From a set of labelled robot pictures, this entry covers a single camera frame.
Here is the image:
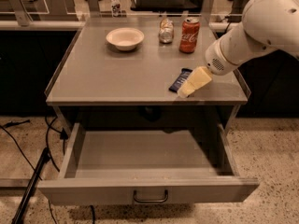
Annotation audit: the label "open grey top drawer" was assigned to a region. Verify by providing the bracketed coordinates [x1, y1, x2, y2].
[38, 124, 259, 205]

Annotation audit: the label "clear glass jar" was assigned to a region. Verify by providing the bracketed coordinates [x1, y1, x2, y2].
[159, 18, 174, 44]

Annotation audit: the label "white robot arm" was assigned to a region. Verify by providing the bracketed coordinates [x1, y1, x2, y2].
[178, 0, 299, 98]

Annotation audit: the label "clear plastic bottle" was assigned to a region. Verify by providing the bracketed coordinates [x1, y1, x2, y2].
[111, 0, 121, 17]

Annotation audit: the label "black floor cable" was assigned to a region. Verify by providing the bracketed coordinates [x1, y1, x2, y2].
[0, 115, 69, 182]

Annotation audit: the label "black floor rail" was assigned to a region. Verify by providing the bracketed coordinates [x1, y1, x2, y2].
[11, 147, 50, 224]

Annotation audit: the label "red coca-cola can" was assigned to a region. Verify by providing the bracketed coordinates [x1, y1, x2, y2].
[179, 17, 200, 53]

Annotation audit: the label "grey cabinet table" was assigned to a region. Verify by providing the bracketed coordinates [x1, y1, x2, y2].
[45, 16, 252, 135]

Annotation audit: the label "white bowl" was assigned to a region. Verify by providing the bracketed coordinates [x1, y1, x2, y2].
[106, 28, 144, 51]

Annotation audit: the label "black drawer handle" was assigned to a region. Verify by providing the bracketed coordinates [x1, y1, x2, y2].
[133, 189, 168, 204]

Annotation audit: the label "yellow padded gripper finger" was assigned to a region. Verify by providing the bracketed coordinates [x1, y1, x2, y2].
[178, 66, 212, 98]

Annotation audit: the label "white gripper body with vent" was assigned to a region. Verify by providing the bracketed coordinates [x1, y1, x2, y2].
[205, 40, 237, 76]

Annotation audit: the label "blue rxbar blueberry wrapper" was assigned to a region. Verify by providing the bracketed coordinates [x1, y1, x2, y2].
[168, 68, 192, 92]

